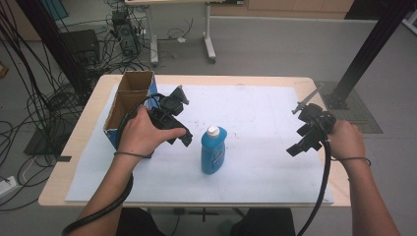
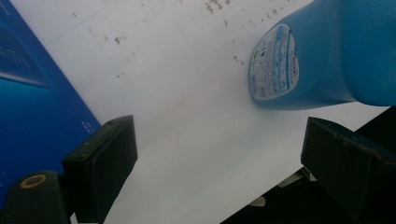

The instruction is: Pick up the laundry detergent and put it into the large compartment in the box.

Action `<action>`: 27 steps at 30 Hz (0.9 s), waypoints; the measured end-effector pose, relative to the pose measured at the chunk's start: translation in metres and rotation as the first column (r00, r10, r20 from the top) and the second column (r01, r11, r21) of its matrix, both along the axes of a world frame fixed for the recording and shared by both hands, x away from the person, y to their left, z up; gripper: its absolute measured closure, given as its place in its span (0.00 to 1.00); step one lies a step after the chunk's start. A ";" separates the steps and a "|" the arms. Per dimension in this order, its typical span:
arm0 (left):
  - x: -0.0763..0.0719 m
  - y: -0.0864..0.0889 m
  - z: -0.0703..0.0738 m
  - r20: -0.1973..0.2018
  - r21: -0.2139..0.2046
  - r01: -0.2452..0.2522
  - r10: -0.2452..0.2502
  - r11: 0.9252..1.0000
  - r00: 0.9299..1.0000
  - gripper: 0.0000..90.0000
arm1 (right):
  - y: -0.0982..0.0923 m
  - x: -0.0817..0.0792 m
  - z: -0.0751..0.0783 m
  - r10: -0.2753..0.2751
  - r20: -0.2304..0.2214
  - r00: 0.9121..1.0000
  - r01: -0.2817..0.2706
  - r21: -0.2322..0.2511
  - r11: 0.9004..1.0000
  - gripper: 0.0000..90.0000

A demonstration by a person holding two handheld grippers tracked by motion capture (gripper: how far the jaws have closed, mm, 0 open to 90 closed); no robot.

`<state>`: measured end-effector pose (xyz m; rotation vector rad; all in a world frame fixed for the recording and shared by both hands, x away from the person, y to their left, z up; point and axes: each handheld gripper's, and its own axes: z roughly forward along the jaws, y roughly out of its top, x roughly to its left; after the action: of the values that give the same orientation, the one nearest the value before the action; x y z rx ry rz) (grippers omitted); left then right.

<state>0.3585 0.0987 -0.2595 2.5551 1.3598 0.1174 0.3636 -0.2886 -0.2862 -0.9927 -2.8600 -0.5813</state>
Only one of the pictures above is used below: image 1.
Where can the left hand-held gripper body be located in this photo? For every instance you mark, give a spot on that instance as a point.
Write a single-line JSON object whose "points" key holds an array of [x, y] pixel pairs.
{"points": [[167, 108]]}

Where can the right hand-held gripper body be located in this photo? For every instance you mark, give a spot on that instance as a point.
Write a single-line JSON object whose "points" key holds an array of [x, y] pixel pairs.
{"points": [[319, 123]]}

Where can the blue detergent bottle white cap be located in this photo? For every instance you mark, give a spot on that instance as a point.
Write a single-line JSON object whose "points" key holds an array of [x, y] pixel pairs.
{"points": [[213, 154]]}

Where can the cardboard box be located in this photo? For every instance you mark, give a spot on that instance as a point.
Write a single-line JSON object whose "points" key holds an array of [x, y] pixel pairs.
{"points": [[131, 88]]}

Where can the person's left hand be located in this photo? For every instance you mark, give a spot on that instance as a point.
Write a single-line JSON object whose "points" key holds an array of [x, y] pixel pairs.
{"points": [[141, 134]]}

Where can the person's right hand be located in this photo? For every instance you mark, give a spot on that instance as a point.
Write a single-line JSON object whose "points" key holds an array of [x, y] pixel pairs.
{"points": [[347, 141]]}

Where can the white foam sheet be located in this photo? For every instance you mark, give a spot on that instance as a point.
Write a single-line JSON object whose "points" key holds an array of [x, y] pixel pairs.
{"points": [[262, 164]]}

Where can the grey floor plate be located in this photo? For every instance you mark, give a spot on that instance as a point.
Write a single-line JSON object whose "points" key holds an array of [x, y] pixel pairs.
{"points": [[360, 114]]}

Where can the thin band on left wrist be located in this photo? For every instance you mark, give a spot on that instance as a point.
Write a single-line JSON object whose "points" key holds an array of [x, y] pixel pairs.
{"points": [[131, 153]]}

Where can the thin band on wrist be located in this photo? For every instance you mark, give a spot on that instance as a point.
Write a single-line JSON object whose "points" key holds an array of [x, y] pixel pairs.
{"points": [[355, 158], [131, 153]]}

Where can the thin band on right wrist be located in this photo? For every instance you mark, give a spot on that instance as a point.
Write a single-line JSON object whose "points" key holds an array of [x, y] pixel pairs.
{"points": [[355, 158]]}

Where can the person's right leg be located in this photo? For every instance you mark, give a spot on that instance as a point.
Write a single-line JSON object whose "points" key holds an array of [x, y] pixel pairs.
{"points": [[265, 223]]}

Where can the person's leg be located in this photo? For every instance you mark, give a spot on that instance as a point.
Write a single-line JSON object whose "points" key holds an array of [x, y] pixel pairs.
{"points": [[265, 223], [137, 224]]}

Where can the computer tower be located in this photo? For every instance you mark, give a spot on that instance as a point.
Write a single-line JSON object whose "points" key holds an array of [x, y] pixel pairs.
{"points": [[126, 36]]}

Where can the person's left leg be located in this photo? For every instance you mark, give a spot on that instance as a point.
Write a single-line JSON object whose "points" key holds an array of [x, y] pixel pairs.
{"points": [[137, 224]]}

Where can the black box device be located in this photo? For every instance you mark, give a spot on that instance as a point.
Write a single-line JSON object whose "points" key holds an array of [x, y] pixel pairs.
{"points": [[80, 46]]}

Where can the black tape strip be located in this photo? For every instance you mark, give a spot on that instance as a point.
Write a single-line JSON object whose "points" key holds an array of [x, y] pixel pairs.
{"points": [[64, 158]]}

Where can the dark floor plate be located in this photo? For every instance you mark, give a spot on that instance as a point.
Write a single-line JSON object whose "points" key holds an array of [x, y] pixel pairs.
{"points": [[42, 144]]}

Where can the white power strip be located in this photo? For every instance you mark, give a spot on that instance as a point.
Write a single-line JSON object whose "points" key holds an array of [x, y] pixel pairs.
{"points": [[6, 187]]}

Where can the white desk frame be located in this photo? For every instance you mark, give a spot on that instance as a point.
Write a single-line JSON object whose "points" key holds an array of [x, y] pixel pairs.
{"points": [[208, 36]]}

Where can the black metal post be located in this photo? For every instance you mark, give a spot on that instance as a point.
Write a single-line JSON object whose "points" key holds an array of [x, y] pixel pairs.
{"points": [[370, 49], [52, 39]]}

